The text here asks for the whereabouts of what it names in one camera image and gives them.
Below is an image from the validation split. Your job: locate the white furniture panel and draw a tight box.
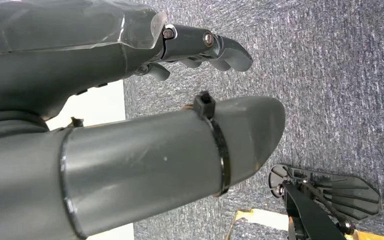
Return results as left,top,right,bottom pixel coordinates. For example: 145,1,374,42
45,79,135,240

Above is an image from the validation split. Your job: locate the black zip tie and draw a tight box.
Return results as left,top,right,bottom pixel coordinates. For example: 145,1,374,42
58,116,89,240
191,91,231,198

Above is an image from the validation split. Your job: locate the yellow floor tape strip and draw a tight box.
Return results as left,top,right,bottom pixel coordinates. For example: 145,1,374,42
225,208,384,240

